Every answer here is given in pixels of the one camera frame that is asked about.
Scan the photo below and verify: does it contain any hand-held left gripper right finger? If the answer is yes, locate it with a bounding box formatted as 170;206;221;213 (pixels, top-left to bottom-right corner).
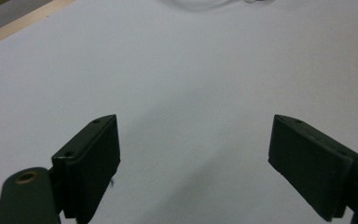
268;114;358;222

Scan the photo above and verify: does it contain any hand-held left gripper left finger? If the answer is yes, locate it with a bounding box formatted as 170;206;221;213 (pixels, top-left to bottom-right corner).
51;114;121;224

